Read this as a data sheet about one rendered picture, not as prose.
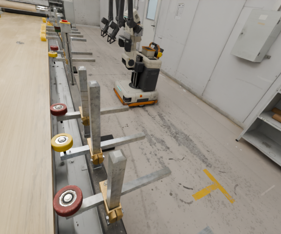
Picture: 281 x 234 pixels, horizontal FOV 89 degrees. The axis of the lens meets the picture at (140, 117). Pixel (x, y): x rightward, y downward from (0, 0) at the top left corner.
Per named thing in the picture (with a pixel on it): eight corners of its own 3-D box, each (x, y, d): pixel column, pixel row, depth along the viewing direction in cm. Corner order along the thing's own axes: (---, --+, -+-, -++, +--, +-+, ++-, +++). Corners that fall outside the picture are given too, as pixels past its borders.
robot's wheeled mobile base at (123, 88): (142, 88, 312) (144, 77, 298) (157, 104, 270) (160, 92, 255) (112, 90, 283) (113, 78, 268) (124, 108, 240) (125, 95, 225)
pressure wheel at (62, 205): (66, 232, 45) (60, 218, 38) (55, 211, 49) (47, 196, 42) (89, 212, 50) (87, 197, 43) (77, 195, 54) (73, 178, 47)
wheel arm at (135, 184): (165, 170, 69) (167, 165, 67) (169, 176, 67) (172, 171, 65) (65, 210, 50) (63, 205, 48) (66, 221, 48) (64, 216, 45)
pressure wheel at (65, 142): (55, 165, 62) (49, 147, 55) (56, 151, 68) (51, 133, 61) (75, 161, 65) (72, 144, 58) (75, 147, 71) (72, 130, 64)
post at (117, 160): (113, 217, 64) (122, 146, 36) (115, 226, 62) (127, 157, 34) (105, 221, 63) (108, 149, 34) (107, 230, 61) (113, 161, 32)
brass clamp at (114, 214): (112, 183, 60) (113, 177, 57) (124, 217, 51) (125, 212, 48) (97, 189, 58) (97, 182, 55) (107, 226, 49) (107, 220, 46)
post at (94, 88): (99, 163, 77) (97, 79, 49) (101, 168, 75) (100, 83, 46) (92, 165, 76) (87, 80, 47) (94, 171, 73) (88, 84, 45)
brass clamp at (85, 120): (88, 112, 93) (88, 105, 90) (93, 125, 84) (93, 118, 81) (78, 113, 90) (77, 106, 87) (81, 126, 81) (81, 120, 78)
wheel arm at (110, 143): (141, 136, 87) (143, 131, 84) (144, 140, 84) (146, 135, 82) (61, 156, 67) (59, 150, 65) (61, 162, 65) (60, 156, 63)
